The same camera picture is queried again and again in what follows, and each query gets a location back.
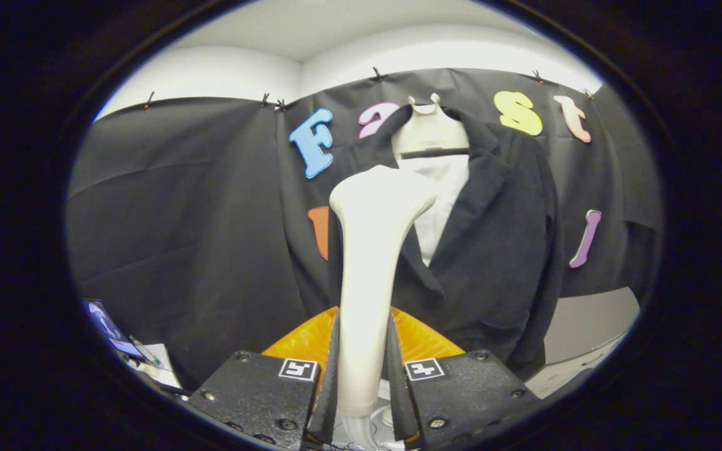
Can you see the black backdrop cloth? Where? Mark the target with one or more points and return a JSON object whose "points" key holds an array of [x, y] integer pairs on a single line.
{"points": [[179, 219]]}

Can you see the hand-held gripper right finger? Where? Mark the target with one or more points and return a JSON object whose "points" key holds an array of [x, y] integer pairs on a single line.
{"points": [[398, 401]]}

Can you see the white shirt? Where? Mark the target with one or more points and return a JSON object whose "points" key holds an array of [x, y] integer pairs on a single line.
{"points": [[442, 200]]}

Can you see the white mannequin hanger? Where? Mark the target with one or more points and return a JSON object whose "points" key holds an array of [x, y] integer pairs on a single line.
{"points": [[430, 131]]}

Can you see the grey cabinet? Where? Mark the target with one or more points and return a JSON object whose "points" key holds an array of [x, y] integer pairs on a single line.
{"points": [[586, 326]]}

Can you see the white papers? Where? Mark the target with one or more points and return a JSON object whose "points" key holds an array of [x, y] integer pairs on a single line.
{"points": [[160, 369]]}

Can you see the black blazer jacket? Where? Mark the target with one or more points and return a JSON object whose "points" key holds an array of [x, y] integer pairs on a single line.
{"points": [[492, 250]]}

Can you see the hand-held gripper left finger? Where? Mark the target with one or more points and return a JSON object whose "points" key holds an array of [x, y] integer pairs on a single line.
{"points": [[329, 401]]}

